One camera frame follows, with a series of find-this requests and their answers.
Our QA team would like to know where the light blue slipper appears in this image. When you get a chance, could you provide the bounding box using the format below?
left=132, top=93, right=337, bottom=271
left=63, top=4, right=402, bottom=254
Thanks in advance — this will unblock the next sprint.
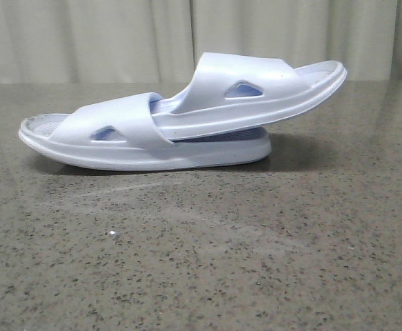
left=19, top=93, right=271, bottom=171
left=151, top=52, right=347, bottom=140

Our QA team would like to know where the beige background curtain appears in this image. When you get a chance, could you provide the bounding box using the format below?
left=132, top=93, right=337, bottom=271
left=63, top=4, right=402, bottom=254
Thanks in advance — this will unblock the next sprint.
left=0, top=1, right=402, bottom=83

